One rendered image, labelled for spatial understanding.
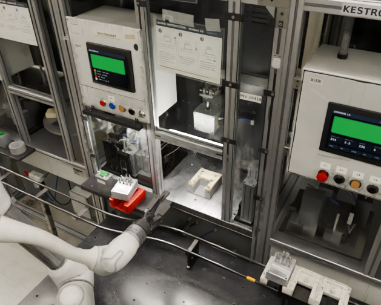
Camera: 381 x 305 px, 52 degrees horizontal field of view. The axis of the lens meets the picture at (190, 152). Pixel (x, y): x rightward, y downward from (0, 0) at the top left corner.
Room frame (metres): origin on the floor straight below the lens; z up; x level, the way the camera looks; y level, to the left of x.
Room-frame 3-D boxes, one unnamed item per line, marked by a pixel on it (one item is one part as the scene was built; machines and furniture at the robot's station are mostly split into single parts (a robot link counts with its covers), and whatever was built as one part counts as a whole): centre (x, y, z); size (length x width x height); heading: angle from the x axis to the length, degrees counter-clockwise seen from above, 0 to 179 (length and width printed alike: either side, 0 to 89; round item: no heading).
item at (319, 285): (1.05, -0.49, 0.84); 0.36 x 0.14 x 0.10; 59
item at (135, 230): (1.13, 0.24, 1.12); 0.09 x 0.06 x 0.09; 59
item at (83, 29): (1.82, 0.32, 1.60); 0.42 x 0.29 x 0.46; 59
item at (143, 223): (1.19, 0.20, 1.12); 0.09 x 0.07 x 0.08; 149
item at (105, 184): (1.67, 0.47, 0.97); 0.08 x 0.08 x 0.12; 59
